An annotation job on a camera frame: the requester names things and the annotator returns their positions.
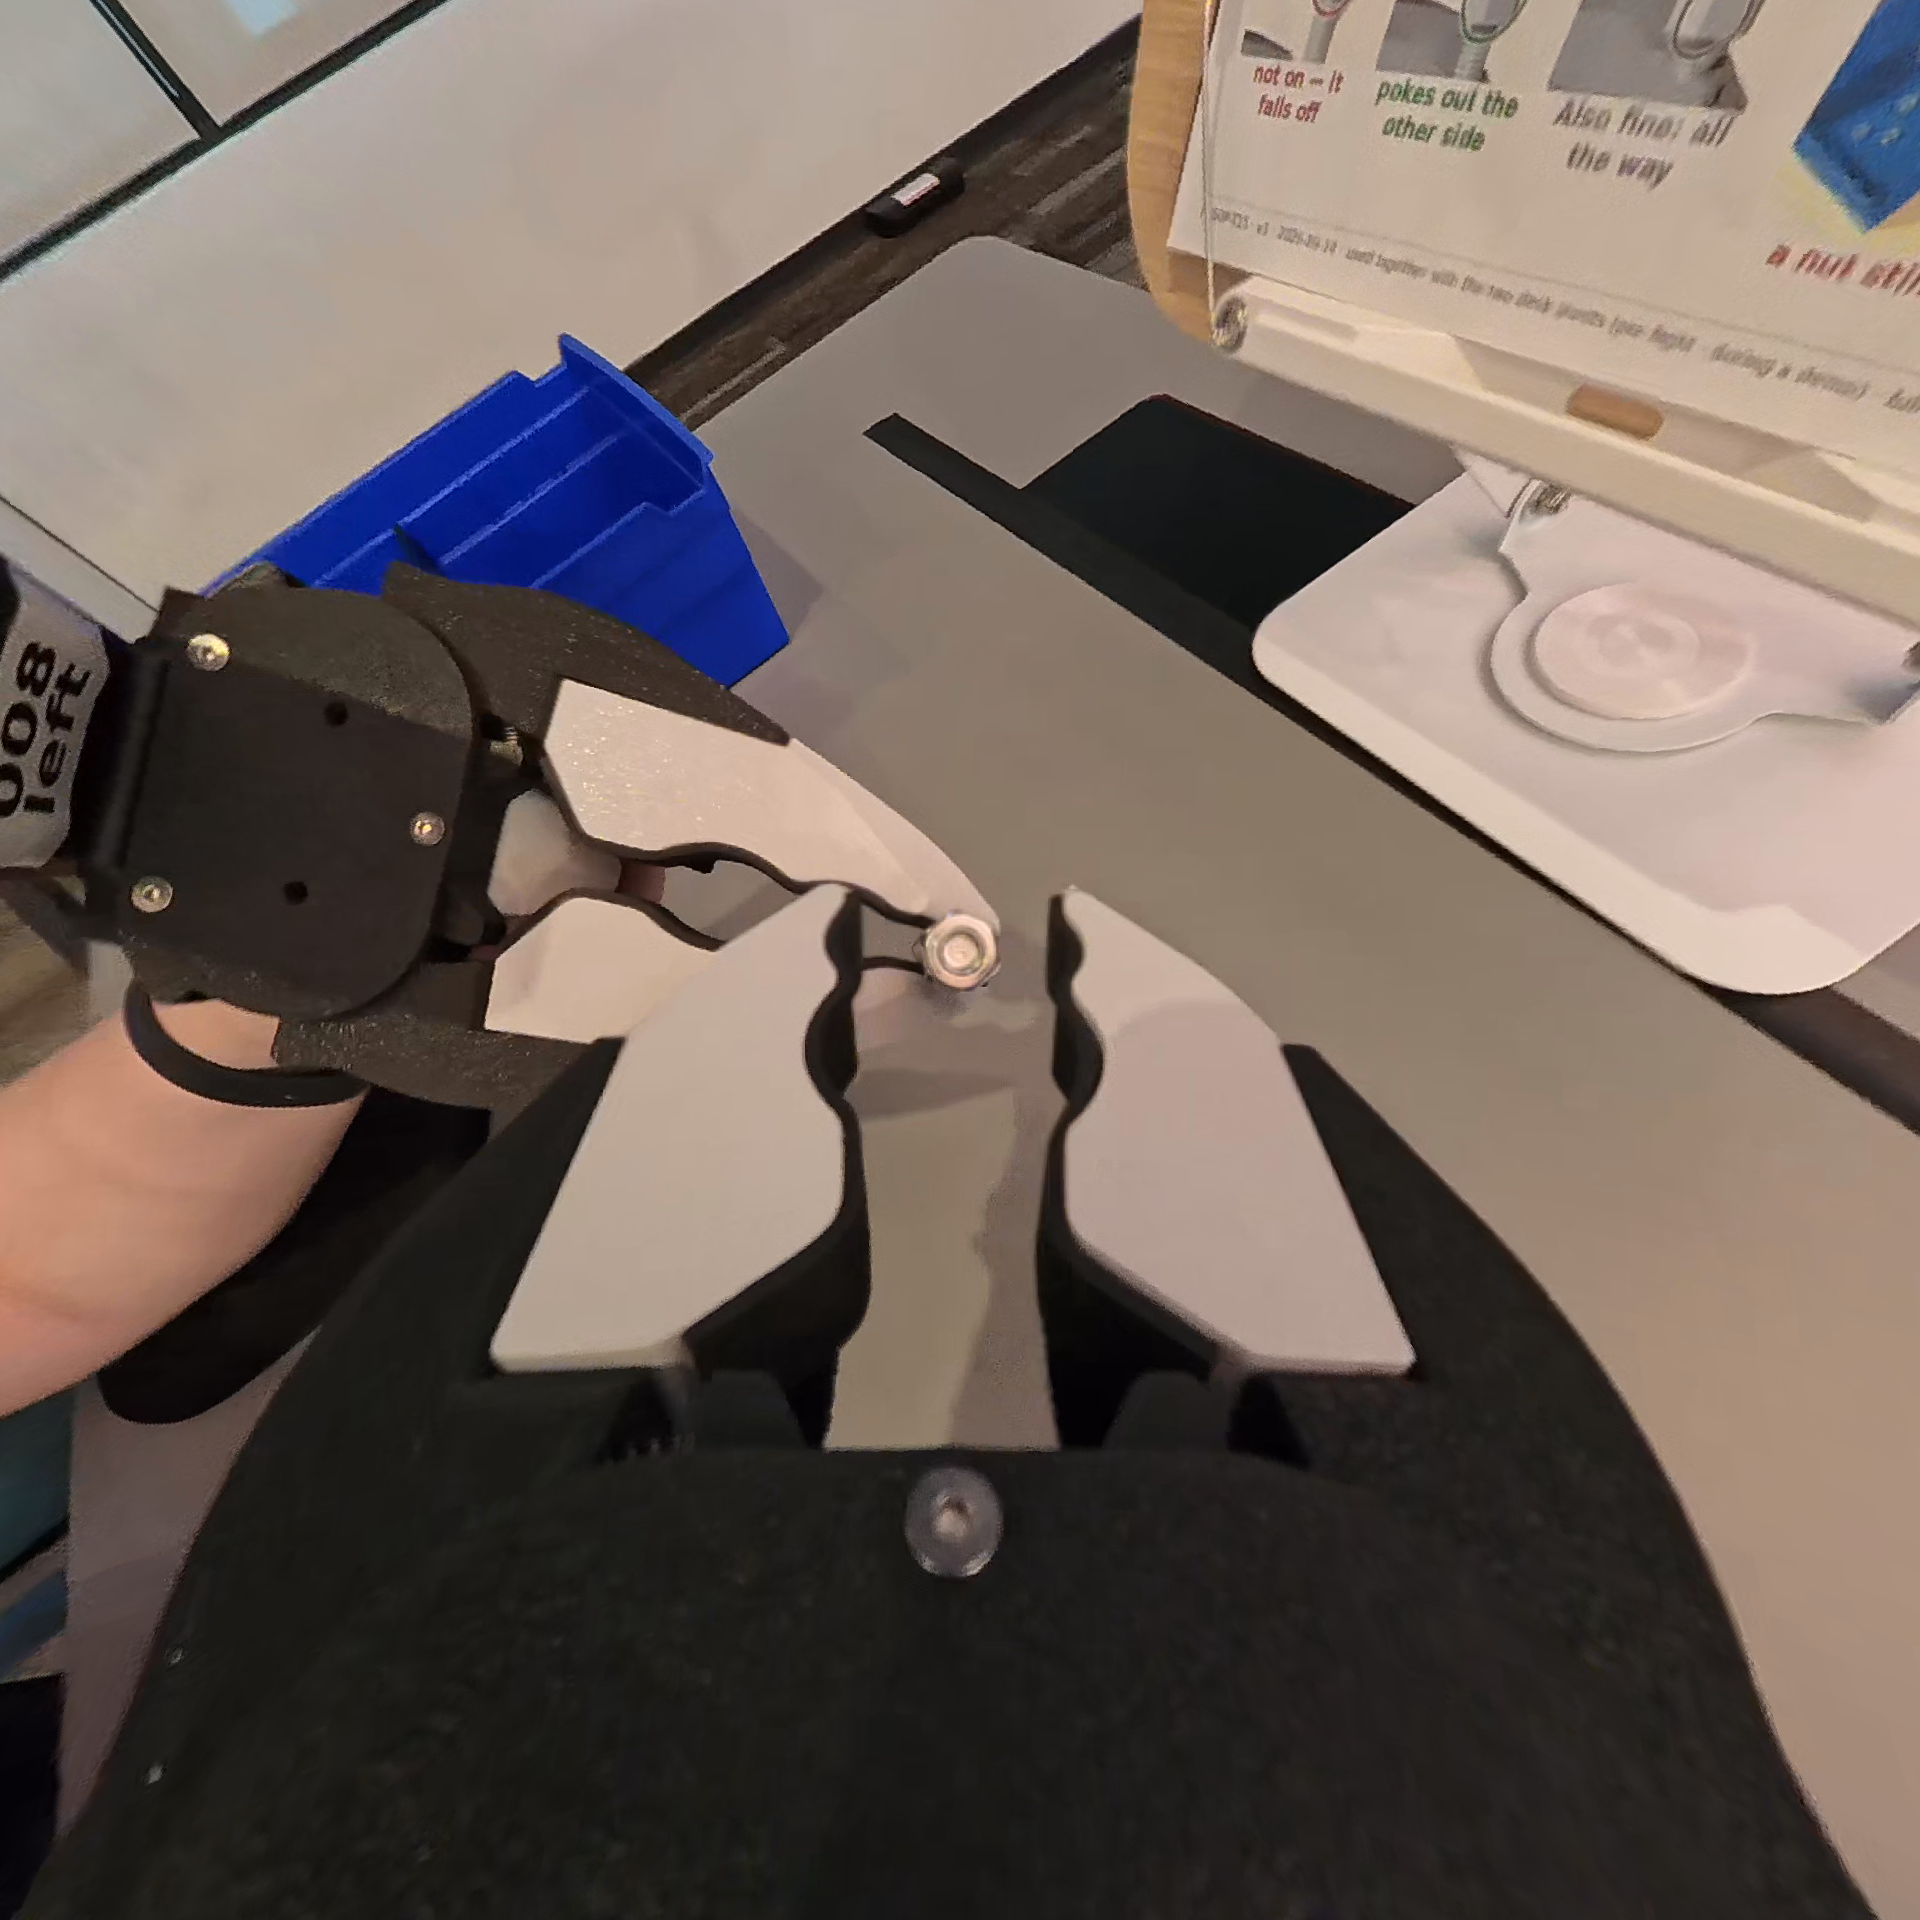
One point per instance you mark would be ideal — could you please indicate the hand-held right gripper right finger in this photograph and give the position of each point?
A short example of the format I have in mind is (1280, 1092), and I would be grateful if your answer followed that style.
(1231, 1185)

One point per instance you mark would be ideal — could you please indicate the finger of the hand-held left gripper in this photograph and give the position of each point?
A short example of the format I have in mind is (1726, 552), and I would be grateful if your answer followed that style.
(587, 973)
(722, 779)

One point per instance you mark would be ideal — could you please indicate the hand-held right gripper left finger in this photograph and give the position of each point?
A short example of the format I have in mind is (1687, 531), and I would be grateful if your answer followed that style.
(676, 1185)

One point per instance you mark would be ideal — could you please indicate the silver hex bolt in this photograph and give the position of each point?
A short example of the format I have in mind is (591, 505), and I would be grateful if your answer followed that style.
(960, 951)

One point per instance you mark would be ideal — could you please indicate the blue divided plastic bin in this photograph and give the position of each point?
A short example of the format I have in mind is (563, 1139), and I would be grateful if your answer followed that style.
(599, 511)

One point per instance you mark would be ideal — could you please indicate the person's left forearm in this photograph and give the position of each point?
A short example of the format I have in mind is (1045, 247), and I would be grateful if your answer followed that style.
(119, 1229)

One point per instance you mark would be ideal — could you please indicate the person's left hand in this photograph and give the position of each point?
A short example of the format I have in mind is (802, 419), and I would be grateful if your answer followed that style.
(240, 1068)

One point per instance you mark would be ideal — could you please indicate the black fitness wristband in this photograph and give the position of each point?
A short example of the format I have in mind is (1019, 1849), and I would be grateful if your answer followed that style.
(142, 1042)

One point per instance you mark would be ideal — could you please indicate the black wrist rest pad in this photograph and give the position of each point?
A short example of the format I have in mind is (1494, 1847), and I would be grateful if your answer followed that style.
(301, 1305)

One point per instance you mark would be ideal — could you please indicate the black box with red label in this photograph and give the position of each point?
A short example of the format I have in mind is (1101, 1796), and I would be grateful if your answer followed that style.
(916, 195)

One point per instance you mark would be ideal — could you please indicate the dark teal office chair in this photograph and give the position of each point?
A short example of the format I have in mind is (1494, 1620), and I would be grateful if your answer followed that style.
(30, 1483)

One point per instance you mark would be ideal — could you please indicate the white framed glass window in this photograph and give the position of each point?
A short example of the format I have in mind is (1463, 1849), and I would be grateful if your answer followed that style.
(149, 75)

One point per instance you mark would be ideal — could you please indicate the wooden document stand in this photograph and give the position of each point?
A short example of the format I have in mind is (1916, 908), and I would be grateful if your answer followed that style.
(1163, 148)

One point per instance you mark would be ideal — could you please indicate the printed instruction poster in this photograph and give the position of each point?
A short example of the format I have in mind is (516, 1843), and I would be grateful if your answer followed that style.
(1501, 181)

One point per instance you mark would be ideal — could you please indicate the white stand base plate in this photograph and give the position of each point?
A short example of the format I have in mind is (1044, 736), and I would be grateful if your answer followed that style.
(1426, 720)

